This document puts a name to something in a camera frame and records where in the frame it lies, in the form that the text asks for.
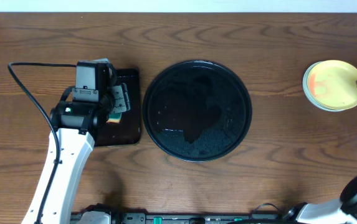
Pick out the yellow plate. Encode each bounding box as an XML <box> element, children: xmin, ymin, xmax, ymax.
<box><xmin>308</xmin><ymin>60</ymin><xmax>357</xmax><ymax>111</ymax></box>

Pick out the green yellow sponge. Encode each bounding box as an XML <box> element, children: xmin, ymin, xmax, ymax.
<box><xmin>107</xmin><ymin>113</ymin><xmax>122</xmax><ymax>124</ymax></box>

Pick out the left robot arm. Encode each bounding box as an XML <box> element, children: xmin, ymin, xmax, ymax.
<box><xmin>23</xmin><ymin>58</ymin><xmax>131</xmax><ymax>223</ymax></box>

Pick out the black round tray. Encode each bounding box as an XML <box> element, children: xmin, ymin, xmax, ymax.
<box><xmin>143</xmin><ymin>60</ymin><xmax>252</xmax><ymax>162</ymax></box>

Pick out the dark rectangular tray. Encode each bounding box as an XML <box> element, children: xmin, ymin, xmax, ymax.
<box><xmin>95</xmin><ymin>68</ymin><xmax>141</xmax><ymax>147</ymax></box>

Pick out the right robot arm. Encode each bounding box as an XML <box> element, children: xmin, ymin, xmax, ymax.
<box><xmin>270</xmin><ymin>77</ymin><xmax>357</xmax><ymax>223</ymax></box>

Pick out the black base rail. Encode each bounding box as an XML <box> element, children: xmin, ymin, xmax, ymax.
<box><xmin>70</xmin><ymin>212</ymin><xmax>291</xmax><ymax>224</ymax></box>

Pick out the light blue plate top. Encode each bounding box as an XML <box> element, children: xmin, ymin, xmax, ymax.
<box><xmin>302</xmin><ymin>62</ymin><xmax>343</xmax><ymax>112</ymax></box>

